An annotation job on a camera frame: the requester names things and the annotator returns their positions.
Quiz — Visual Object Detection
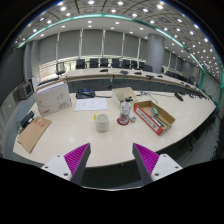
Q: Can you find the group of round ceiling lights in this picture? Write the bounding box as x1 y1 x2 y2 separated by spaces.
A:
12 0 224 78

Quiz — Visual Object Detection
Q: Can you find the white printed paper sheet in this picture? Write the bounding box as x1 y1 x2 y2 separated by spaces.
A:
73 98 110 112

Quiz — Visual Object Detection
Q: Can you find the brown kraft paper envelope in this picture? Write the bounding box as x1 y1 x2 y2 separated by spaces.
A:
17 116 53 155

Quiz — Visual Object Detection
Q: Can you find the grey boxy monitor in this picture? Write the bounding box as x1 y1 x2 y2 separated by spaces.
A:
16 81 35 101

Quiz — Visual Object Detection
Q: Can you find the white mug with yellow handle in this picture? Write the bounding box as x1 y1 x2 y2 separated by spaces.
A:
93 113 111 134

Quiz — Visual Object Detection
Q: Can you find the black table microphone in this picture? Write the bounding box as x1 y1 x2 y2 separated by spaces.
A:
174 92 185 102

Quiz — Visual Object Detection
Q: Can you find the cream compartment organiser box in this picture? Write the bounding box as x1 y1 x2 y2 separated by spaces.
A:
110 86 140 110

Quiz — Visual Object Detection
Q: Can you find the white printed paper carton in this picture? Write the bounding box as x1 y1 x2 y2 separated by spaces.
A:
33 79 73 118

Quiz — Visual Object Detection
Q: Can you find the thin black cable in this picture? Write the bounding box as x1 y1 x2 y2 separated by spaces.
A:
139 91 160 105

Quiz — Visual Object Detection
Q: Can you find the row of black office chairs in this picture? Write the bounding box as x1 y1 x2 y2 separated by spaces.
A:
54 58 202 87

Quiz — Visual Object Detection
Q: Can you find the long curved conference desk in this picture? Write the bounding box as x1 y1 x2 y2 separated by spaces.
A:
60 67 202 93

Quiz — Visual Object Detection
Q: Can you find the cardboard box with red label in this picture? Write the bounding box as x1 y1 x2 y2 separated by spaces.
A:
132 100 177 136

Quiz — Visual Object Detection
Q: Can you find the clear black-capped drink bottle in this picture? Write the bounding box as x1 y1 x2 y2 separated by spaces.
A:
118 96 134 126

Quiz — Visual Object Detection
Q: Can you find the flat round red coaster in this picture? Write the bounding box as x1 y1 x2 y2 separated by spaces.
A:
116 117 131 127

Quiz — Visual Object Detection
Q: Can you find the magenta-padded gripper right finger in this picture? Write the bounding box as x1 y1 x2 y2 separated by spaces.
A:
131 142 184 186

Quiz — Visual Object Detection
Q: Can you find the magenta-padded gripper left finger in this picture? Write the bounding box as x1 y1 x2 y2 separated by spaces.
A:
41 142 92 186

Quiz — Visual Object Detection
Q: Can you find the black desk telephone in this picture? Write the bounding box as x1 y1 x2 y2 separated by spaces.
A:
75 86 97 100

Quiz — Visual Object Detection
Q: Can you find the black marker pen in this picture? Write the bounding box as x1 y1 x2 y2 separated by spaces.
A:
153 115 166 129
157 114 170 126

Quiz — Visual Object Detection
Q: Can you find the black power adapter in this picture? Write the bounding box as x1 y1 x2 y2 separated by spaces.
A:
17 110 36 130

